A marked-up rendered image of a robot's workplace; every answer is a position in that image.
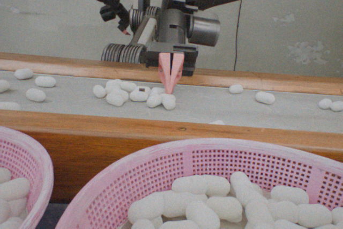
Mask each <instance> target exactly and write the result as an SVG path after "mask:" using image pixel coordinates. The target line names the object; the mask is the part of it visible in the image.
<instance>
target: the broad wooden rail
mask: <svg viewBox="0 0 343 229"><path fill-rule="evenodd" d="M25 68H29V69H31V70H32V71H33V73H38V74H42V75H57V76H71V77H86V78H101V79H120V80H128V81H137V82H151V83H162V82H161V80H160V78H159V76H158V67H148V68H147V67H146V65H145V64H136V63H122V62H108V61H101V60H87V59H79V58H65V57H51V56H44V55H30V54H15V53H7V52H0V71H12V72H15V71H16V70H19V69H25ZM177 84H179V85H193V86H207V87H221V88H230V87H231V86H232V85H241V86H242V87H243V89H244V90H258V91H272V92H287V93H309V94H324V95H339V96H343V78H336V77H321V76H306V75H284V74H277V73H262V72H248V71H234V70H220V69H199V68H195V70H194V72H193V75H192V76H190V77H189V76H181V78H180V80H179V81H178V83H177Z"/></svg>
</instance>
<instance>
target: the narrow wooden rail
mask: <svg viewBox="0 0 343 229"><path fill-rule="evenodd" d="M0 126H1V127H6V128H10V129H13V130H16V131H19V132H21V133H23V134H25V135H27V136H29V137H32V138H33V139H34V140H36V141H37V142H38V143H40V144H41V145H42V146H43V147H44V148H45V149H46V151H47V152H48V154H49V156H50V158H51V162H52V165H53V174H54V185H53V191H52V192H51V197H50V200H49V203H58V204H70V203H71V202H72V200H73V199H74V197H75V196H76V195H77V194H78V193H79V191H81V190H82V189H83V188H84V187H85V186H86V185H87V184H88V183H89V182H90V181H91V180H92V179H93V178H94V177H95V176H96V175H98V174H99V173H100V172H102V170H103V169H105V168H106V167H108V166H109V165H111V164H112V163H114V162H116V161H118V160H120V159H121V158H123V157H125V156H128V155H130V154H132V153H134V152H137V151H139V150H142V149H145V148H147V147H151V146H153V145H158V144H162V143H166V142H172V141H182V140H187V139H200V138H228V139H242V140H248V141H257V142H264V143H270V144H276V145H281V146H286V147H288V148H291V149H296V150H300V151H304V152H309V153H313V154H316V155H319V156H322V157H324V158H328V159H331V160H334V161H338V162H341V163H343V134H341V133H332V132H315V131H300V130H289V129H277V128H262V127H246V126H238V125H223V124H208V123H193V122H179V121H164V120H149V119H134V118H126V117H111V116H96V115H81V114H66V113H51V112H28V111H19V110H3V109H0Z"/></svg>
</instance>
